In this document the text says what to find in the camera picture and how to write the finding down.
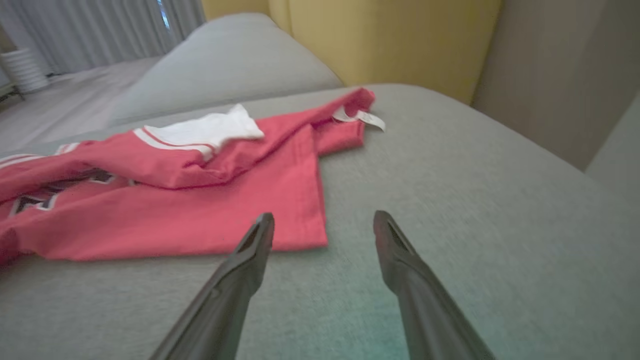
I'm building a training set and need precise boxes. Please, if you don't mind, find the red shirt with white sleeves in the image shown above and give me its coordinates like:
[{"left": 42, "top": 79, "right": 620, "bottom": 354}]
[{"left": 0, "top": 87, "right": 387, "bottom": 268}]

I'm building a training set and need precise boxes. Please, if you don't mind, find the white ribbed heater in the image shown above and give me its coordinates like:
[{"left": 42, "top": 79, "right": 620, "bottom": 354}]
[{"left": 0, "top": 47, "right": 50, "bottom": 94}]

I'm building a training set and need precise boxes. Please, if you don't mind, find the grey sofa cushion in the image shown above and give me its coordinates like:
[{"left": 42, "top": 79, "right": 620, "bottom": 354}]
[{"left": 107, "top": 12, "right": 346, "bottom": 128}]

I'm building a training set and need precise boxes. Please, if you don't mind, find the large grey sofa seat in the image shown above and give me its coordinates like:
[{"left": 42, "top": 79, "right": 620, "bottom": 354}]
[{"left": 0, "top": 82, "right": 640, "bottom": 360}]

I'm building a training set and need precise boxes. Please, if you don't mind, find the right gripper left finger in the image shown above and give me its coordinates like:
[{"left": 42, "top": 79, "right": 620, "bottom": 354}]
[{"left": 149, "top": 212, "right": 276, "bottom": 360}]

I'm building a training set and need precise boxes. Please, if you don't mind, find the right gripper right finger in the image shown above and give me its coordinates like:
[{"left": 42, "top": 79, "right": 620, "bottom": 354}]
[{"left": 372, "top": 210, "right": 497, "bottom": 360}]

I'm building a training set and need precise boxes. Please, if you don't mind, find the yellow upholstered panel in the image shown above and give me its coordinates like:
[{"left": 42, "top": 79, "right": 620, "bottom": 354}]
[{"left": 200, "top": 0, "right": 503, "bottom": 106}]

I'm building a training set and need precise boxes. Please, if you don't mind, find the grey curtain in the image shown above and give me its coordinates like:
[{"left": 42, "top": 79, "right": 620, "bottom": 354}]
[{"left": 0, "top": 0, "right": 206, "bottom": 76}]

